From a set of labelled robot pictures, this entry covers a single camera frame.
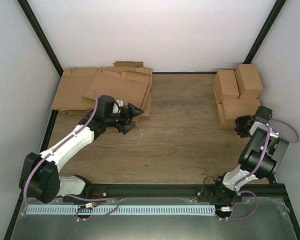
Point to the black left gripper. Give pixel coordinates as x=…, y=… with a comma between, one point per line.
x=127, y=118

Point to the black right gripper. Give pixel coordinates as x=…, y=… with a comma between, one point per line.
x=239, y=120

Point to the brown cardboard box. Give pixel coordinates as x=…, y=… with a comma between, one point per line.
x=235, y=108

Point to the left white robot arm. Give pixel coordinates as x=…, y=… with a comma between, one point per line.
x=40, y=176

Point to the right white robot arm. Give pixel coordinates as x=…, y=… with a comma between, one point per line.
x=260, y=158

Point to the folded cardboard box front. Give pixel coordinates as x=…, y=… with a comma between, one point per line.
x=224, y=123

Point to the folded cardboard box back right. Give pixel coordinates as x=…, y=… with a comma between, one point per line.
x=248, y=81

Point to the folded cardboard box back left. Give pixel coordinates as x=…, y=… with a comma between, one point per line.
x=225, y=85

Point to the stack of flat cardboard sheets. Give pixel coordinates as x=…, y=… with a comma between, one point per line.
x=128, y=81

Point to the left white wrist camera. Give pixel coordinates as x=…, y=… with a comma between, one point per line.
x=117, y=106

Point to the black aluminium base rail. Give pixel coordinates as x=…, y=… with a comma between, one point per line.
x=203, y=193

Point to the right black frame post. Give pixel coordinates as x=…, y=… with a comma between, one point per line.
x=266, y=27

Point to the black frame post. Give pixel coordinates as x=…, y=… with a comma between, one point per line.
x=266, y=27
x=32, y=19

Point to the light blue slotted cable duct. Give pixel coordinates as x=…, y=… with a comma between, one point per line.
x=124, y=210

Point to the left black frame post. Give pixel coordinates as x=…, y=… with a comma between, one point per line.
x=32, y=19

